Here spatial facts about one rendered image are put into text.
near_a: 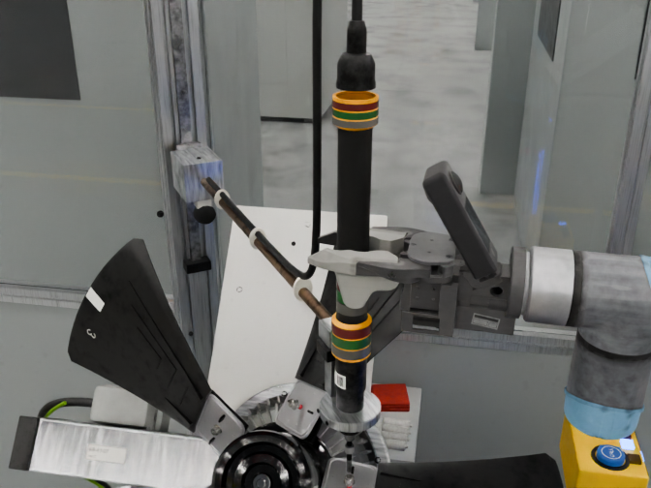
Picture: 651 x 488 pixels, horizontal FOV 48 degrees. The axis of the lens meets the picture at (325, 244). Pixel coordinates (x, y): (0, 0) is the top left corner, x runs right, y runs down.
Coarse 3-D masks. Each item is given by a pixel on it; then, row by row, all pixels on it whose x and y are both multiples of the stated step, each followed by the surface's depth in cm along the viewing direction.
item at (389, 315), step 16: (400, 288) 91; (368, 304) 92; (384, 304) 90; (384, 320) 89; (400, 320) 88; (384, 336) 88; (304, 352) 97; (304, 368) 94; (320, 368) 92; (320, 384) 89
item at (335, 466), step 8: (328, 464) 90; (336, 464) 91; (344, 464) 91; (352, 464) 91; (360, 464) 91; (328, 472) 89; (336, 472) 90; (344, 472) 90; (360, 472) 90; (368, 472) 90; (376, 472) 90; (328, 480) 88; (336, 480) 88; (360, 480) 89; (368, 480) 89
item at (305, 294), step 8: (208, 184) 123; (208, 192) 122; (224, 208) 115; (232, 216) 111; (240, 224) 108; (248, 232) 106; (256, 240) 103; (264, 248) 100; (264, 256) 100; (272, 256) 98; (272, 264) 97; (280, 264) 96; (280, 272) 95; (288, 272) 94; (288, 280) 93; (304, 288) 90; (304, 296) 88; (312, 296) 88; (312, 304) 86; (320, 304) 86; (320, 312) 85; (328, 312) 85
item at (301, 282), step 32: (320, 0) 71; (352, 0) 64; (320, 32) 73; (320, 64) 74; (320, 96) 75; (320, 128) 77; (320, 160) 78; (224, 192) 117; (320, 192) 80; (320, 224) 82
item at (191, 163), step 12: (180, 144) 132; (192, 144) 132; (180, 156) 128; (192, 156) 128; (204, 156) 128; (216, 156) 128; (180, 168) 126; (192, 168) 125; (204, 168) 126; (216, 168) 127; (180, 180) 128; (192, 180) 126; (216, 180) 127; (180, 192) 129; (192, 192) 126; (204, 192) 127
